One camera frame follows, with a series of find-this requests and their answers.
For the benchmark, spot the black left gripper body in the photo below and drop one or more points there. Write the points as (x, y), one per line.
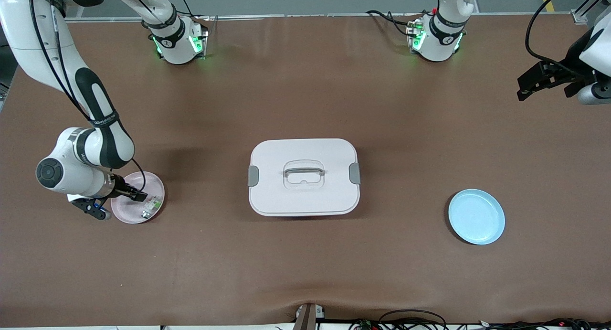
(571, 68)

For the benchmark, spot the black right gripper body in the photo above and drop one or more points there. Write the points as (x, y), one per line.
(119, 188)

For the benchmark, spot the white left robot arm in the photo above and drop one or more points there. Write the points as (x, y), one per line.
(441, 38)

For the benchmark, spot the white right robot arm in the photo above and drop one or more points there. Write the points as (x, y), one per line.
(28, 38)

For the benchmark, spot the white lidded storage box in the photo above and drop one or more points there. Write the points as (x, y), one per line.
(305, 196)

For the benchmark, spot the pink round plate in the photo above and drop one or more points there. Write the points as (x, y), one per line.
(129, 214)

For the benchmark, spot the light blue round plate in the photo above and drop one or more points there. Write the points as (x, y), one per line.
(477, 218)

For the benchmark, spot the brown table cover sheet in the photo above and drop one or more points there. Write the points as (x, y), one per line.
(305, 272)

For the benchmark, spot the green and white switch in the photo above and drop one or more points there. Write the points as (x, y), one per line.
(153, 205)

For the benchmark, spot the aluminium frame strut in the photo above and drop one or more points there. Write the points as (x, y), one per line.
(579, 17)

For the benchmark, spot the silver table edge rail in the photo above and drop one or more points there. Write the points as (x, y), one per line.
(343, 15)

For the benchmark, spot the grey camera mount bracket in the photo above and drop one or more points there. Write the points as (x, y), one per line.
(308, 318)

